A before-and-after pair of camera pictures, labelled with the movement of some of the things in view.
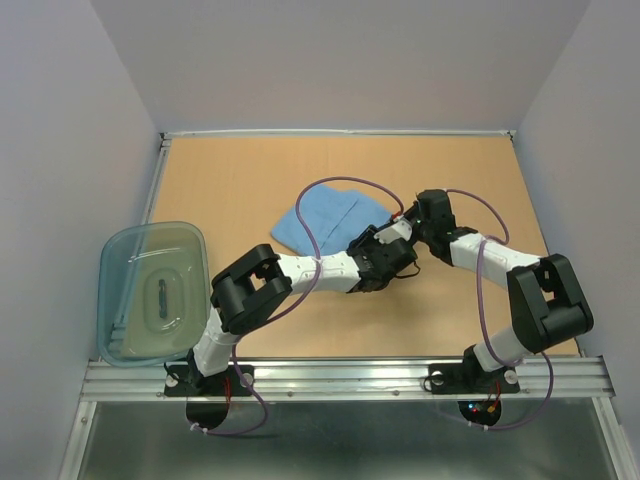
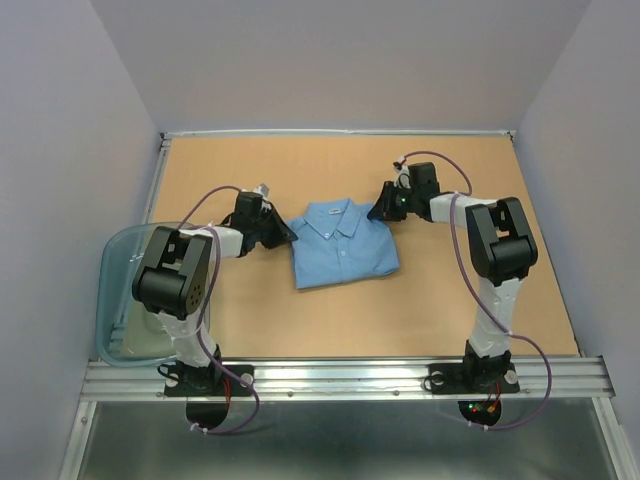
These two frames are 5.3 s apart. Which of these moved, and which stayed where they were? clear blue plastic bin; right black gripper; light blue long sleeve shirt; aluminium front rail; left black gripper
Moved: left black gripper; right black gripper; light blue long sleeve shirt
Stayed: aluminium front rail; clear blue plastic bin
